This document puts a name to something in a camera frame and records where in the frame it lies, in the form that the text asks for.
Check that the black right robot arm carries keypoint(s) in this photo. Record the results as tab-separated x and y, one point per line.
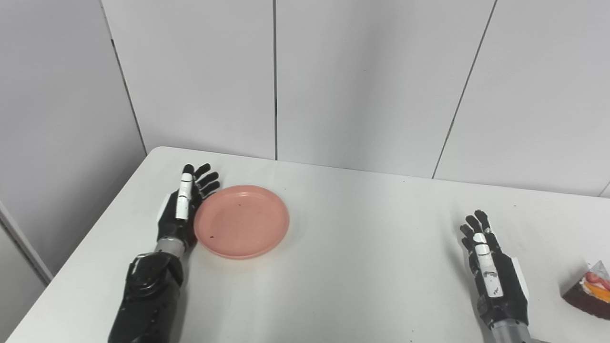
512	333

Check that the chocolate cake slice with fruit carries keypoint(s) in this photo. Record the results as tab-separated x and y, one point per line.
591	290

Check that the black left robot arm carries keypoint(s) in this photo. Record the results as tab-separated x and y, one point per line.
150	295

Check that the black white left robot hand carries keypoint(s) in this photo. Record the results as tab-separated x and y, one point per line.
178	214

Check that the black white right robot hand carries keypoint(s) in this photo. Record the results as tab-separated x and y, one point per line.
495	286

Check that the pink round plate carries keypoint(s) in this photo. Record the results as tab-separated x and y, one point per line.
241	221

